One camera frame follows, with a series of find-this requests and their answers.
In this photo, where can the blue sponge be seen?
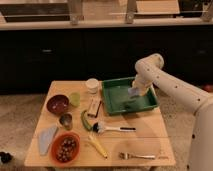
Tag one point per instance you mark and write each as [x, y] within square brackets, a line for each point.
[133, 92]

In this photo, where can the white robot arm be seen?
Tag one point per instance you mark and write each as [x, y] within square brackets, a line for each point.
[199, 102]

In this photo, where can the green plastic tray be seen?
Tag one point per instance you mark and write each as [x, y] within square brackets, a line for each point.
[117, 100]

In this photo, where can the white cup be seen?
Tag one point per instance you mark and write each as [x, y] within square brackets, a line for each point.
[92, 85]

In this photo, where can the wooden block with black strip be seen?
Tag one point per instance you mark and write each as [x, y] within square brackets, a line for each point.
[94, 107]

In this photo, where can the light green cup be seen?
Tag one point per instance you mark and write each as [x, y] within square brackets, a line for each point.
[74, 99]

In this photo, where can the green cucumber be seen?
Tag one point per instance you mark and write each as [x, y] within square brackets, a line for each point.
[85, 123]

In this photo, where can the small metal cup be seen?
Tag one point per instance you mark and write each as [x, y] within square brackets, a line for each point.
[66, 121]

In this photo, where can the dark red bowl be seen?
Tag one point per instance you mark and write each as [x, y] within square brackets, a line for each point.
[58, 104]

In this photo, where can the wooden table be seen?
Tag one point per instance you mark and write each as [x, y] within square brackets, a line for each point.
[148, 145]

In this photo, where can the yellow peeler tool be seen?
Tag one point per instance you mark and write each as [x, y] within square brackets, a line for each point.
[95, 142]

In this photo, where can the silver fork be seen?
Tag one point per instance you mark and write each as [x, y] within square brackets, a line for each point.
[128, 156]

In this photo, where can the orange bowl with grapes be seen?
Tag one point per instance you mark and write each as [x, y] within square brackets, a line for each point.
[65, 149]

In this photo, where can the grey folded cloth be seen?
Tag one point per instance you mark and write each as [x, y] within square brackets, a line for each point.
[45, 138]

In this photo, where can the black object on floor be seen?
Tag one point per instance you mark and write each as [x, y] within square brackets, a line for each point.
[5, 157]

